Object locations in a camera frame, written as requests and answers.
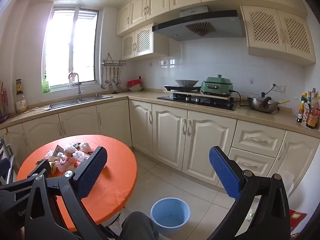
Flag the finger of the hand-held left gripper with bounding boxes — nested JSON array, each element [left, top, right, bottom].
[[0, 160, 51, 202]]

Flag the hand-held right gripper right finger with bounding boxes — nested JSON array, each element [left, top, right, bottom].
[[207, 146, 292, 240]]

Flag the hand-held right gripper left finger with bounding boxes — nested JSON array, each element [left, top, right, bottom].
[[24, 146, 118, 240]]

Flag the pile of tissues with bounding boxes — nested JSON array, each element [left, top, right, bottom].
[[46, 142, 92, 174]]

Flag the blue plastic bin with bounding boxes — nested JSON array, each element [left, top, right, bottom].
[[150, 197, 191, 229]]

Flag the dried leaf scrap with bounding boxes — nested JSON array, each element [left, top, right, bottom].
[[36, 159, 57, 175]]

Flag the round orange table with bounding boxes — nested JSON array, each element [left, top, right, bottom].
[[16, 134, 138, 232]]

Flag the cream drawer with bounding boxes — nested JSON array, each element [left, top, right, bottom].
[[232, 120, 286, 158], [228, 148, 276, 177]]

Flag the metal folding stool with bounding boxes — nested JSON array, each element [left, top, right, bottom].
[[0, 138, 16, 183]]

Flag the cream lower cabinets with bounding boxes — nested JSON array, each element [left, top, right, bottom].
[[0, 99, 320, 194]]

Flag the black gas hob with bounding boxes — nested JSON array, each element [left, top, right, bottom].
[[157, 93, 237, 111]]

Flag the steel double sink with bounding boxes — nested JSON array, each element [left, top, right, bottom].
[[49, 94, 113, 110]]

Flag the cooking oil bottle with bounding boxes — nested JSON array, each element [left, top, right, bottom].
[[15, 79, 27, 114]]

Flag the person's leg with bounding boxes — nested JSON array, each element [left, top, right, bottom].
[[119, 211, 160, 240]]

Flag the steel wok with lid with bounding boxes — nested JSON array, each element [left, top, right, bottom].
[[247, 92, 290, 114]]

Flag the red chopstick holder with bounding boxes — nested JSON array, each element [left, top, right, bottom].
[[0, 81, 11, 123]]

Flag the steel faucet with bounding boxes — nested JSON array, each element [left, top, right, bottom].
[[69, 72, 85, 102]]

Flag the green dish soap bottle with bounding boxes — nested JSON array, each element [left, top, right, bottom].
[[42, 75, 51, 93]]

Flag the red packet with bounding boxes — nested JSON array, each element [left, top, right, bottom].
[[289, 209, 308, 228]]

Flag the green electric cooking pot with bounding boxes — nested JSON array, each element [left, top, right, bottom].
[[201, 74, 234, 96]]

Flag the steel ladle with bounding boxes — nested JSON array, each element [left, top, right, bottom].
[[101, 66, 108, 89]]

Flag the steel spatula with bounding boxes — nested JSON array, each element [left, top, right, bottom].
[[112, 66, 123, 89]]

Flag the black induction cooker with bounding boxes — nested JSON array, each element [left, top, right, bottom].
[[164, 85, 202, 92]]

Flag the grey wok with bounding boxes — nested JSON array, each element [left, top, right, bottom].
[[175, 79, 199, 87]]

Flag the row of condiment bottles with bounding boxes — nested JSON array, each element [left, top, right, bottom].
[[297, 87, 320, 130]]

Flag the kitchen window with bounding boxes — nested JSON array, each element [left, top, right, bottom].
[[41, 2, 103, 93]]

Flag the cream lattice door cabinet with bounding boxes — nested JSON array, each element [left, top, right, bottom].
[[240, 5, 317, 67], [121, 23, 170, 61]]

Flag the grey range hood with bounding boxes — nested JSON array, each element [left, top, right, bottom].
[[152, 5, 247, 42]]

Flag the black power cable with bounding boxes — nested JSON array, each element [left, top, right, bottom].
[[230, 85, 276, 107]]

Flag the wall utensil rack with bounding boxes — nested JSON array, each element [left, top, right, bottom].
[[101, 53, 127, 67]]

